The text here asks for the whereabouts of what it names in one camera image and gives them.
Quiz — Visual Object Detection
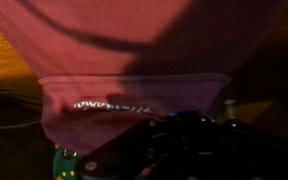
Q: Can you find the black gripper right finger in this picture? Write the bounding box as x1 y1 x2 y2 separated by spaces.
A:
183 114 288 180

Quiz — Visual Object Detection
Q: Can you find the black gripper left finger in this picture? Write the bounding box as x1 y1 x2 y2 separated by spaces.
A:
78 114 187 180

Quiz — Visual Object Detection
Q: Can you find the green toy with dots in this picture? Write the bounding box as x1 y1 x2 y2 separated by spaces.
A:
52 145 84 180

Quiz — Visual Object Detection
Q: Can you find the maroon printed t-shirt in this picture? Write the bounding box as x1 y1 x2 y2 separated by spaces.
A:
0 0 288 156

